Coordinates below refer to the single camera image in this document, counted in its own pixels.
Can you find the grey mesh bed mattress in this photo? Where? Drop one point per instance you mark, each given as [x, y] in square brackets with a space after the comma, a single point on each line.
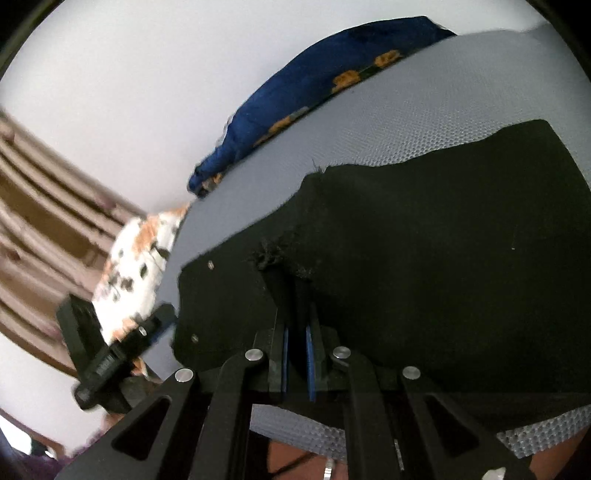
[415, 101]

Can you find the blue floral blanket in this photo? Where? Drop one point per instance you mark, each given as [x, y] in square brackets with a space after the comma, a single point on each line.
[286, 106]

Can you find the white floral pillow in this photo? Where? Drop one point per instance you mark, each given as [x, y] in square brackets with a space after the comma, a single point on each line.
[134, 258]

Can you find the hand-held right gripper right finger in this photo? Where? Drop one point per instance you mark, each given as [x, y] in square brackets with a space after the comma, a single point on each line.
[311, 364]

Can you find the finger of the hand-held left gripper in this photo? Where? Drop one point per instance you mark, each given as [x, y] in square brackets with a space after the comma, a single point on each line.
[157, 325]

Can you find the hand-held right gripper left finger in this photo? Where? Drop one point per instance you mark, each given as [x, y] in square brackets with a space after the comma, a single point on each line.
[284, 360]

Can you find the black pants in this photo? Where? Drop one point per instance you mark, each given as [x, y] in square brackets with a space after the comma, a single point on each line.
[438, 258]

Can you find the person's left forearm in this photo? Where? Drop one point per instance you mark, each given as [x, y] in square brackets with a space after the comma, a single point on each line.
[32, 464]

